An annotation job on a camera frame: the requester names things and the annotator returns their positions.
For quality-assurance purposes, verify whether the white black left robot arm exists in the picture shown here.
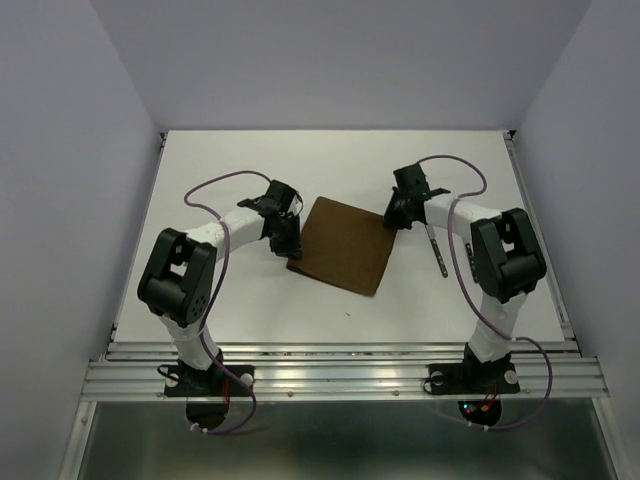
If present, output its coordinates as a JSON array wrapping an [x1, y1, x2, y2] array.
[[137, 180, 303, 398]]

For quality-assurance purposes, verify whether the silver fork dark handle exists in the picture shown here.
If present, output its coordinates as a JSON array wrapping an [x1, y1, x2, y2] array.
[[464, 242, 478, 283]]

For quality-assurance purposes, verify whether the silver knife dark handle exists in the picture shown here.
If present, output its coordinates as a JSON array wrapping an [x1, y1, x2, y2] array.
[[425, 224, 448, 278]]

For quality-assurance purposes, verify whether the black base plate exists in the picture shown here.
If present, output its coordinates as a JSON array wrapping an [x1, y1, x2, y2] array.
[[156, 363, 250, 398], [422, 363, 520, 398]]

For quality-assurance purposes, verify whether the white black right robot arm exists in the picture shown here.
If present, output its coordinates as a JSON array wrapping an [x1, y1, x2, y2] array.
[[383, 163, 547, 396]]

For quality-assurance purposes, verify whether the aluminium rail frame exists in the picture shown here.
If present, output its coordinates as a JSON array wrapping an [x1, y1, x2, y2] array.
[[62, 130, 634, 479]]

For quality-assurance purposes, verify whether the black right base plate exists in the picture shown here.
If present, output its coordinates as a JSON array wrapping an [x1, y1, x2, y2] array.
[[422, 363, 520, 398]]

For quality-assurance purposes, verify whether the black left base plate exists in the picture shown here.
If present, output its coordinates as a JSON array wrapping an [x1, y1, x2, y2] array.
[[156, 363, 250, 398]]

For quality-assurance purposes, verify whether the brown cloth napkin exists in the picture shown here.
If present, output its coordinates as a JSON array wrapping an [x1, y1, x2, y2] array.
[[286, 196, 396, 297]]

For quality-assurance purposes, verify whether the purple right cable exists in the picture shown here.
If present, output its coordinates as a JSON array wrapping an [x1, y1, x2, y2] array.
[[417, 155, 554, 432]]

